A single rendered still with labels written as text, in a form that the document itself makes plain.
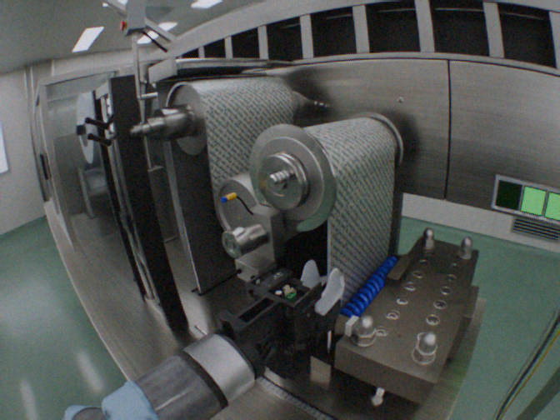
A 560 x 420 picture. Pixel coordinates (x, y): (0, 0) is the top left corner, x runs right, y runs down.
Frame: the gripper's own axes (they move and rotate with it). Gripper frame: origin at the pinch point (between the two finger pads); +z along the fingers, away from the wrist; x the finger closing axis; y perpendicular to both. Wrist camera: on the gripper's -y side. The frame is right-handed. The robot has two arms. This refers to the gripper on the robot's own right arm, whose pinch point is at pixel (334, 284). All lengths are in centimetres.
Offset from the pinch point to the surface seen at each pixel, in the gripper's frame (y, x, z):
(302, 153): 19.7, 3.3, -2.4
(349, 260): 2.3, -0.3, 3.9
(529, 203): 8.7, -29.1, 30.4
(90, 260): -19, 87, -20
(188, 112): 25.8, 28.2, -2.2
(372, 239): 1.9, -0.3, 12.6
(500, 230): -95, -42, 264
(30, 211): -86, 556, -61
